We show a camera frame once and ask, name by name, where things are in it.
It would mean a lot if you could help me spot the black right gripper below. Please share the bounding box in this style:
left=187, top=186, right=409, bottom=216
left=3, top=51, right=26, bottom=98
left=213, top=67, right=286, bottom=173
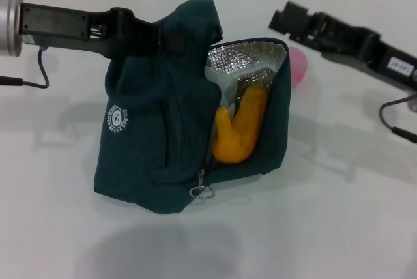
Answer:
left=267, top=0, right=417, bottom=91

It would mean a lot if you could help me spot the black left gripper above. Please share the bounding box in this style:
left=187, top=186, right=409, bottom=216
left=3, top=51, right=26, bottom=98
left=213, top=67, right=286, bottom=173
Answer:
left=19, top=2, right=163, bottom=61

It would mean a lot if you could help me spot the pink apple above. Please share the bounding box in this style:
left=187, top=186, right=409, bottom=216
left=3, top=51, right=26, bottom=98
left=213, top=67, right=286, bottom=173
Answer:
left=288, top=46, right=309, bottom=90

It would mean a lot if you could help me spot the dark teal insulated lunch bag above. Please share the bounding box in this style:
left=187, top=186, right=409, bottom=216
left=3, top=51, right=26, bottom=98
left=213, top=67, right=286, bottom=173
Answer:
left=93, top=0, right=293, bottom=215

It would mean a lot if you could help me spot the yellow banana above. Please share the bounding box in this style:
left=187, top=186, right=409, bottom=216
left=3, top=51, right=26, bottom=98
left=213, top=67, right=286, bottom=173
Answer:
left=211, top=85, right=270, bottom=165

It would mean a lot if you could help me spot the grey left gripper cable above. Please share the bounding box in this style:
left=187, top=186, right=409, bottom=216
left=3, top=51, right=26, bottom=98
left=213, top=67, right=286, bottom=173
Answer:
left=0, top=46, right=50, bottom=89

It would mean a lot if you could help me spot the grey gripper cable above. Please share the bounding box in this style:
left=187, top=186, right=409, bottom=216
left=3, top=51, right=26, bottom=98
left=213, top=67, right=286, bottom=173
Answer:
left=0, top=46, right=50, bottom=89
left=379, top=94, right=417, bottom=145

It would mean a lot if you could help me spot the grey right gripper cable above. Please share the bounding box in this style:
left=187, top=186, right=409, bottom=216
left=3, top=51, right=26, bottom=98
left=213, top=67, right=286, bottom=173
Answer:
left=379, top=94, right=417, bottom=145

